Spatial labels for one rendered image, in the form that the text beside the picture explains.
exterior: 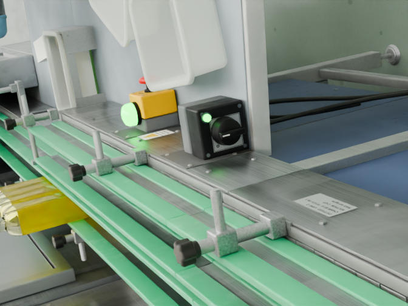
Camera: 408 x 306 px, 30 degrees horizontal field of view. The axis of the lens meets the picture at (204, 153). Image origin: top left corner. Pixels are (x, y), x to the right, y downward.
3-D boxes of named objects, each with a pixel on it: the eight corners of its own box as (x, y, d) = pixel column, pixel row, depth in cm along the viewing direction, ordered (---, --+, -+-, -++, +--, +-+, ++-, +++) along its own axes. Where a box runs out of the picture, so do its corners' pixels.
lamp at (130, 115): (135, 122, 147) (121, 126, 146) (131, 100, 146) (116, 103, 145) (142, 125, 143) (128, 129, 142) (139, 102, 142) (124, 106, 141)
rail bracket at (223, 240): (276, 227, 90) (172, 260, 85) (268, 168, 88) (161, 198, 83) (294, 237, 86) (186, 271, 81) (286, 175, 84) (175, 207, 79)
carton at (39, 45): (53, 39, 228) (33, 42, 225) (70, 27, 205) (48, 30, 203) (57, 59, 228) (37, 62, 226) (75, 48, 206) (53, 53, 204)
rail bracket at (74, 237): (117, 246, 163) (56, 265, 158) (111, 216, 161) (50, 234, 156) (122, 251, 159) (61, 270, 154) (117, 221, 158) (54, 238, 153)
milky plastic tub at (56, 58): (88, 107, 206) (57, 114, 203) (73, 24, 200) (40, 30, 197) (107, 115, 190) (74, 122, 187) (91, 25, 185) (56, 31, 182)
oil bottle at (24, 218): (101, 206, 165) (3, 232, 157) (96, 181, 164) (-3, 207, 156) (109, 212, 160) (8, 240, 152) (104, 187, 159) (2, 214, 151)
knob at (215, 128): (238, 141, 118) (249, 144, 115) (213, 147, 117) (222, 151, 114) (235, 113, 117) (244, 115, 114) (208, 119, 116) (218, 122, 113)
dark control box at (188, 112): (230, 140, 127) (184, 152, 124) (223, 93, 125) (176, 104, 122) (253, 148, 120) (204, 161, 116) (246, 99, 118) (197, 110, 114)
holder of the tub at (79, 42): (94, 125, 207) (66, 132, 204) (74, 25, 201) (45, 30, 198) (113, 135, 192) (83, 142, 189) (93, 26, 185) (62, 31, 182)
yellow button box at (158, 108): (169, 119, 152) (134, 128, 149) (163, 82, 150) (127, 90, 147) (182, 124, 145) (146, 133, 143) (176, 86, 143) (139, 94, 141)
